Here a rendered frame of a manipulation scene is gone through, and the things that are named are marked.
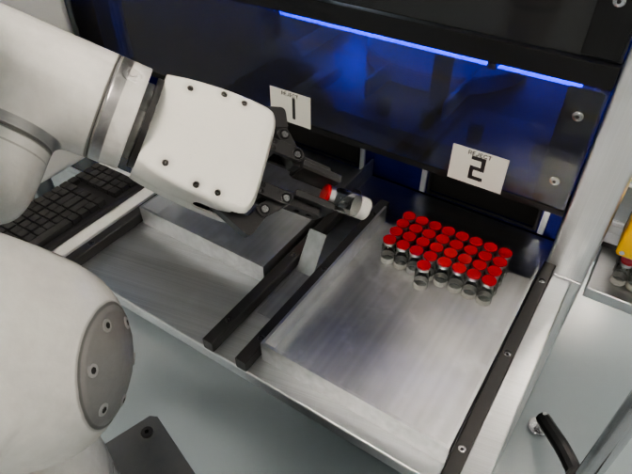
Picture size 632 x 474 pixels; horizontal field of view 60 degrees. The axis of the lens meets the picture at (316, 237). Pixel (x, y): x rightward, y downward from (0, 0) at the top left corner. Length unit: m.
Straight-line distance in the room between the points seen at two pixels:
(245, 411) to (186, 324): 0.96
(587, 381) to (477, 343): 1.21
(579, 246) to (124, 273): 0.68
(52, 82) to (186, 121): 0.10
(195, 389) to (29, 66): 1.46
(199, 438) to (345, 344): 1.01
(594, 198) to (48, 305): 0.70
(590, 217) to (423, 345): 0.29
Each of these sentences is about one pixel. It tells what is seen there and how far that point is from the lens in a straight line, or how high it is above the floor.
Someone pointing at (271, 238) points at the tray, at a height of 0.88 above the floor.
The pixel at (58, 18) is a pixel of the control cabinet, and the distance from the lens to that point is 1.23.
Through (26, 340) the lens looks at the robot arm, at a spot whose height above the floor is 1.28.
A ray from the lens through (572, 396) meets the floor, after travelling 1.92.
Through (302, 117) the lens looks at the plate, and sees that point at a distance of 0.97.
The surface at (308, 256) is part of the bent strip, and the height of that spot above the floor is 0.90.
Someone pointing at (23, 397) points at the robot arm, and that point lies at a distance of 0.29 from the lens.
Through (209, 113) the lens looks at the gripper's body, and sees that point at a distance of 0.46.
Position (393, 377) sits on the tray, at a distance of 0.73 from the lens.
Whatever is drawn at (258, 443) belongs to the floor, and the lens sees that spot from 1.68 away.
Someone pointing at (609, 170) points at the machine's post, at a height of 1.08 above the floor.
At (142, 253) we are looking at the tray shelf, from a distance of 0.92.
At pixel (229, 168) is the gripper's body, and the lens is 0.45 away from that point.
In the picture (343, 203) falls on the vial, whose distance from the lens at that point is 0.49.
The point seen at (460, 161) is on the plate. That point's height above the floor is 1.02.
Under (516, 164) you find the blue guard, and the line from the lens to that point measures 0.83.
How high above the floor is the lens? 1.48
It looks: 42 degrees down
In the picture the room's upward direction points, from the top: straight up
